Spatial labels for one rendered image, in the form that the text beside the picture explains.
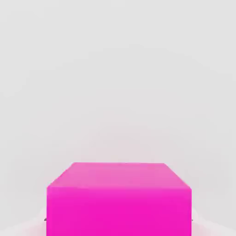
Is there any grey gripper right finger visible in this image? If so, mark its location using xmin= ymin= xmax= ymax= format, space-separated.
xmin=191 ymin=207 xmax=216 ymax=236

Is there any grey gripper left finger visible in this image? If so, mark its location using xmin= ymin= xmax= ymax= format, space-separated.
xmin=22 ymin=207 xmax=48 ymax=236

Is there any small magenta cube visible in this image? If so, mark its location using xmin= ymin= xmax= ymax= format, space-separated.
xmin=46 ymin=162 xmax=193 ymax=236

